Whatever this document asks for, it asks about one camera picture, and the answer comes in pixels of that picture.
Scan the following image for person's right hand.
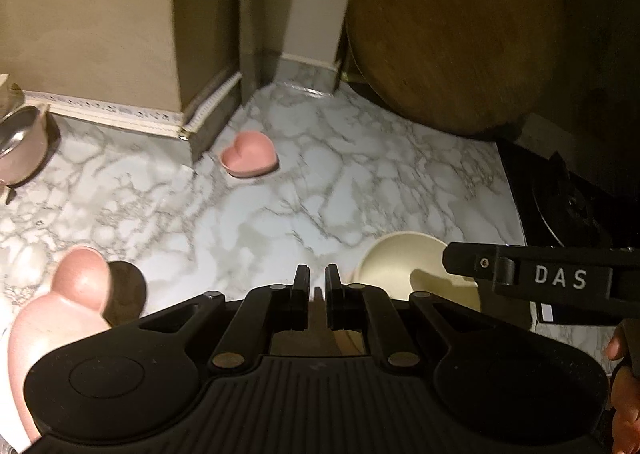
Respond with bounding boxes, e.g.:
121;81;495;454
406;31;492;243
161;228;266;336
605;321;640;454

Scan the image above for small pink heart dish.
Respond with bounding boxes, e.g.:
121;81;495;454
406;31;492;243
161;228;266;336
221;130;277;179

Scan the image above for large pink heart plate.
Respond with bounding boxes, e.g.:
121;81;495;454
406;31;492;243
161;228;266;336
7;246;113;450

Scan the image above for steel pot with lid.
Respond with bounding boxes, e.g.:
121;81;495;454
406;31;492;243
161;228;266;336
0;104;49;189

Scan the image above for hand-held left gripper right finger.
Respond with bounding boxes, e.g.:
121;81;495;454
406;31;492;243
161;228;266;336
325;264;495;370

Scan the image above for cream bowl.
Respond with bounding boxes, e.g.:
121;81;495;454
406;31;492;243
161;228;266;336
359;231;483;315

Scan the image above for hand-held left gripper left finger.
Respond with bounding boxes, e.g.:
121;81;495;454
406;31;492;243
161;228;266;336
142;264;311;375

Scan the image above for round wooden cutting board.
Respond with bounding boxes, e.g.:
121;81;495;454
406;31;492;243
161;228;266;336
346;0;566;137

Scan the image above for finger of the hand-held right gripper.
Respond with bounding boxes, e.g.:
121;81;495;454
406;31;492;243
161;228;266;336
442;241;515;293

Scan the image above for black gas stove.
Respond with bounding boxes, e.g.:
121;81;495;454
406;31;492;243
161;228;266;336
495;136;640;251

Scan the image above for patterned edging strip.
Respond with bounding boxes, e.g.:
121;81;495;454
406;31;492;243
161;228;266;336
22;72;244;141

